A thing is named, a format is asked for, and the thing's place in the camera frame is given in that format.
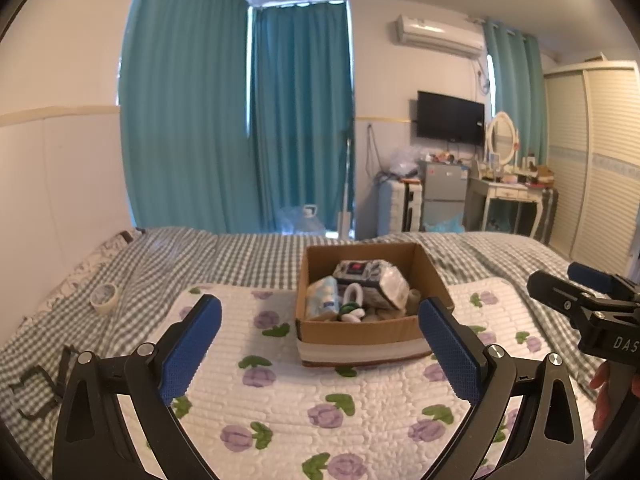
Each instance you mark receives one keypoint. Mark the black wall television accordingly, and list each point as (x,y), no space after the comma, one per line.
(450,117)

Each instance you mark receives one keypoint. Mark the dark chair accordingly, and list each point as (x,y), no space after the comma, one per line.
(549,215)

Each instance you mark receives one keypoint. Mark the white floral quilted mat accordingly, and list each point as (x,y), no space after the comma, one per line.
(280,390)

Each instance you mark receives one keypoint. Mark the white tape roll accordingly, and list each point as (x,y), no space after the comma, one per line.
(105,299)

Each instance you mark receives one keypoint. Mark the white upright mop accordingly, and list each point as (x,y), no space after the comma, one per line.
(346,185)

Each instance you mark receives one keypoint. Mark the light blue tissue packet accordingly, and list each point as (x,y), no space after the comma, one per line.
(322,300)

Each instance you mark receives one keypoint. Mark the white oval vanity mirror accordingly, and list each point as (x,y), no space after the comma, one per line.
(501,135)

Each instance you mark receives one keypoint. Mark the blue plastic bag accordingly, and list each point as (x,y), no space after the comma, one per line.
(445,224)

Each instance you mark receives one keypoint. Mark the white dressing table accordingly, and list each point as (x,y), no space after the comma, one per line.
(500,192)

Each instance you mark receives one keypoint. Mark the white air conditioner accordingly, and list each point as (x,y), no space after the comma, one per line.
(435,35)

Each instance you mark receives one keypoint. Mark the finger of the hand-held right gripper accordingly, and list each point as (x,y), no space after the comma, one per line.
(555,287)
(590,274)

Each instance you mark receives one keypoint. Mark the frilled floral pillow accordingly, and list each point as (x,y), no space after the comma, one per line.
(85,270)

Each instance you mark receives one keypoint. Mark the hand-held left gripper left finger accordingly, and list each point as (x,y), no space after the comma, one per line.
(192,355)

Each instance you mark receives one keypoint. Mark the person's right hand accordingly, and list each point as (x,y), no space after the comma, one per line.
(602,395)

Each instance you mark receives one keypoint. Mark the clear plastic bag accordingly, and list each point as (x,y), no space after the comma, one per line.
(404,162)

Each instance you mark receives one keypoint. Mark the light blue suitcase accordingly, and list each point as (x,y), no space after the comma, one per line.
(395,207)

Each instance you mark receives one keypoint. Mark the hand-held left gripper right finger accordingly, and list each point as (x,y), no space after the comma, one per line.
(450,357)

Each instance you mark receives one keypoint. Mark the brown cardboard box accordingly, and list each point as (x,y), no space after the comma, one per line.
(360,335)

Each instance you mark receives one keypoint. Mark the floral printed tissue pack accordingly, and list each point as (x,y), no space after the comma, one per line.
(380,277)

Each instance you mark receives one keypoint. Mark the grey mini fridge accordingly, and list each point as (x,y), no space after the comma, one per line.
(444,190)

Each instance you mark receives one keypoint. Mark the teal window curtain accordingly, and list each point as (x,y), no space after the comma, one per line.
(300,120)

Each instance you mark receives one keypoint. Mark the wide teal curtain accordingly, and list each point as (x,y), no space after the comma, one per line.
(185,110)

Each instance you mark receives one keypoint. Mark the narrow teal curtain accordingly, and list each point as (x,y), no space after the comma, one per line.
(517,90)

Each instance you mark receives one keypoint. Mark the clear water jug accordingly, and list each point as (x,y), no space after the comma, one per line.
(307,221)

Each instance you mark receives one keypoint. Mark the cream slatted wardrobe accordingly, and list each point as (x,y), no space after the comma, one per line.
(595,170)

